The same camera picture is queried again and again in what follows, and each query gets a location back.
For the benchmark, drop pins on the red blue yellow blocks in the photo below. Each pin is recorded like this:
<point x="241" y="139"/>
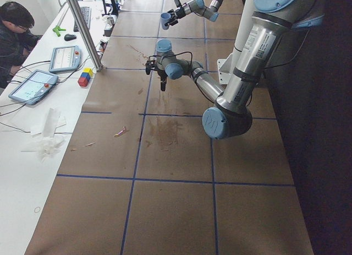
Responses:
<point x="85" y="77"/>

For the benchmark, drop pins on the black computer mouse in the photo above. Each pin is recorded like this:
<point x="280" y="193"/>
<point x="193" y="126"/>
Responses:
<point x="69" y="37"/>

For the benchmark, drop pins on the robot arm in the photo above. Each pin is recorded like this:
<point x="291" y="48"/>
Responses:
<point x="197" y="7"/>
<point x="262" y="24"/>

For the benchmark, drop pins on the aluminium frame post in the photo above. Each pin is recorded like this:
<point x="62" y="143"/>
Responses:
<point x="84" y="31"/>

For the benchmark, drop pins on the metal cylinder weight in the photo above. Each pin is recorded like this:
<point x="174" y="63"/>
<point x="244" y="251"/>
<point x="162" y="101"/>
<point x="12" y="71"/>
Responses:
<point x="111" y="20"/>

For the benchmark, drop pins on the white pedestal column base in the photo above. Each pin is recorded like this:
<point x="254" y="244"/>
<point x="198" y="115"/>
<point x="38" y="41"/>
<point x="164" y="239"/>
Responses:
<point x="227" y="65"/>

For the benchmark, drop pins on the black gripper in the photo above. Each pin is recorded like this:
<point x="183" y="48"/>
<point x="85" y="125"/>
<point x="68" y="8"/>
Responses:
<point x="162" y="75"/>
<point x="179" y="13"/>

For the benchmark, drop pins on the crumpled white tissue paper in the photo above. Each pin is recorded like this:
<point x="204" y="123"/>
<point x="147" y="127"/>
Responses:
<point x="44" y="140"/>

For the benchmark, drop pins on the far teach pendant tablet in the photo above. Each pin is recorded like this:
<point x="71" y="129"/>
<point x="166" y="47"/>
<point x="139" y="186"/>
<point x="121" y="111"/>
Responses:
<point x="65" y="59"/>

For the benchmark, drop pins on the near teach pendant tablet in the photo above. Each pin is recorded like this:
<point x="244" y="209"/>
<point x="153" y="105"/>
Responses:
<point x="34" y="88"/>

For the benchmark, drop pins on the seated person in black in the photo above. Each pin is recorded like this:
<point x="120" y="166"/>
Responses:
<point x="17" y="41"/>

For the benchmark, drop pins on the green plastic tool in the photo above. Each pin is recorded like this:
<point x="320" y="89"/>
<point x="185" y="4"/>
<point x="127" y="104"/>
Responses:
<point x="57" y="30"/>

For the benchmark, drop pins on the light blue cup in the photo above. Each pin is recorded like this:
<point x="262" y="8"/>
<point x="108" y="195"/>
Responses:
<point x="164" y="20"/>

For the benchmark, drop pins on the teach pendant tablet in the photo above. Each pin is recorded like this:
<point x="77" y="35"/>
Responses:
<point x="34" y="88"/>
<point x="65" y="59"/>

